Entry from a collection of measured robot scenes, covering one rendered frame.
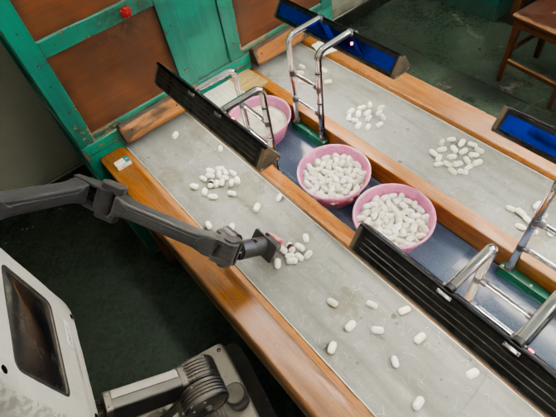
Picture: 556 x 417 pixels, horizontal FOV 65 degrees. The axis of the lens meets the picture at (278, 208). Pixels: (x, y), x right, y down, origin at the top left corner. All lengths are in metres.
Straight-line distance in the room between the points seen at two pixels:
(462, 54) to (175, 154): 2.36
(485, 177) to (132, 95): 1.36
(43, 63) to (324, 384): 1.33
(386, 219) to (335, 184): 0.23
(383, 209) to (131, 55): 1.09
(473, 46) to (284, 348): 2.86
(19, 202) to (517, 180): 1.49
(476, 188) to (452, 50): 2.08
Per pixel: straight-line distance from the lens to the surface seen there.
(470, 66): 3.45
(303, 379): 1.24
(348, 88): 1.99
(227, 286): 1.38
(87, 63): 1.77
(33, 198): 1.22
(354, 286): 1.37
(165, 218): 1.28
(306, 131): 1.83
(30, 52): 1.69
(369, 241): 1.03
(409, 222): 1.51
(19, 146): 2.85
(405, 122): 1.83
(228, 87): 2.03
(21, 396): 0.73
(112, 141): 1.93
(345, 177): 1.63
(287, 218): 1.52
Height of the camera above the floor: 1.95
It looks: 52 degrees down
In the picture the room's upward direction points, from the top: 12 degrees counter-clockwise
